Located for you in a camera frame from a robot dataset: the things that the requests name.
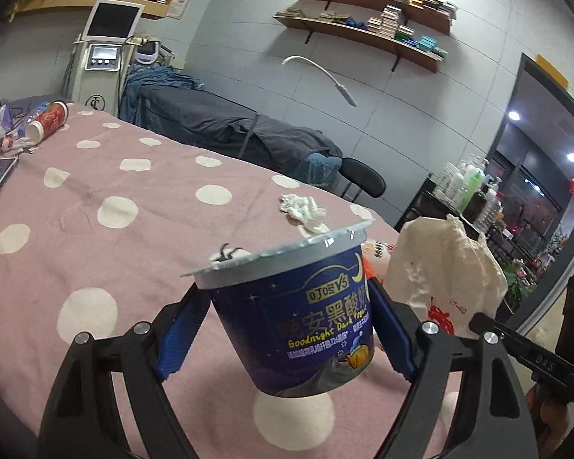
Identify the long wooden wall shelf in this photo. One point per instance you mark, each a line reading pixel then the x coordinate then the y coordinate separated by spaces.
pixel 354 33

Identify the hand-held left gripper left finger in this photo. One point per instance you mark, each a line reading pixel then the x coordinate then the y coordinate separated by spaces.
pixel 184 334

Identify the orange striped packet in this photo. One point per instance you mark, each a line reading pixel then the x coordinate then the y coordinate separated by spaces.
pixel 378 258

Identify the black rack cart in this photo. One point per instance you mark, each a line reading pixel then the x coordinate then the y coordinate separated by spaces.
pixel 425 201

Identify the white plastic bag red print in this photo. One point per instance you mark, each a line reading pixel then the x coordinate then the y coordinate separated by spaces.
pixel 440 267

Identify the red paper cup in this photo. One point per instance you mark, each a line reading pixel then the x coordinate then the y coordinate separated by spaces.
pixel 48 122

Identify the white framed monitor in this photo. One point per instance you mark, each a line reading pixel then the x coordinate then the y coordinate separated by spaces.
pixel 115 19

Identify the stacks of small boxes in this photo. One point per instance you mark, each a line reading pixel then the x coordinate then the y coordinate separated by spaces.
pixel 387 21

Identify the black stool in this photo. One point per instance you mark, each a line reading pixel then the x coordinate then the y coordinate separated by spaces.
pixel 363 179

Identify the white and blue device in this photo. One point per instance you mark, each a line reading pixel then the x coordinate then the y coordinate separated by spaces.
pixel 148 50

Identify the dark blue yogurt cup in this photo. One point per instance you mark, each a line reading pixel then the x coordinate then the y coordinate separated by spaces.
pixel 292 325

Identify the crumpled white tissue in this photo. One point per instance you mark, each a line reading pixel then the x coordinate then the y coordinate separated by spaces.
pixel 303 210

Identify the group of toiletry bottles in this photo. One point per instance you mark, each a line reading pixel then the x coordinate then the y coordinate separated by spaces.
pixel 468 186

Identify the white beauty machine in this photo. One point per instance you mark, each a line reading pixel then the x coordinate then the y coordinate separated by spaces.
pixel 98 71

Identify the massage bed with dark cover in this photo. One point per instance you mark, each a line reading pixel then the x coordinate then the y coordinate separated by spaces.
pixel 210 114

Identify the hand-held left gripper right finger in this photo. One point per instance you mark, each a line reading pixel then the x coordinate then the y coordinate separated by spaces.
pixel 394 339

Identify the grey door frame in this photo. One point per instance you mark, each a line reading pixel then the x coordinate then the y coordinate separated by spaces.
pixel 512 119

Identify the white gooseneck lamp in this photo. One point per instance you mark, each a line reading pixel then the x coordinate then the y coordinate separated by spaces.
pixel 325 69

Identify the pink polka dot blanket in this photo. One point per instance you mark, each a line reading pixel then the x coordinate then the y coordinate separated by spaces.
pixel 124 248

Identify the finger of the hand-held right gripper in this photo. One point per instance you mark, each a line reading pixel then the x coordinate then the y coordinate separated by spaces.
pixel 531 356

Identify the person's right hand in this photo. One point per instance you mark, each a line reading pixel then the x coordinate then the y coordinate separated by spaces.
pixel 557 416

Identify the short wooden wall shelf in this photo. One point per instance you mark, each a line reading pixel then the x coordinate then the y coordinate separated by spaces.
pixel 363 5

